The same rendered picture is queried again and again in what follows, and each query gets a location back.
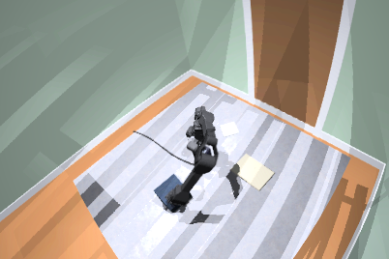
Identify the white flat square plate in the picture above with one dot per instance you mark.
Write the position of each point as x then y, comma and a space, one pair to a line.
229, 129

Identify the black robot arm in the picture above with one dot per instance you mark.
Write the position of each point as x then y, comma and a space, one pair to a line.
203, 163

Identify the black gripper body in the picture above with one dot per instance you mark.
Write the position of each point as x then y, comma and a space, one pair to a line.
193, 146

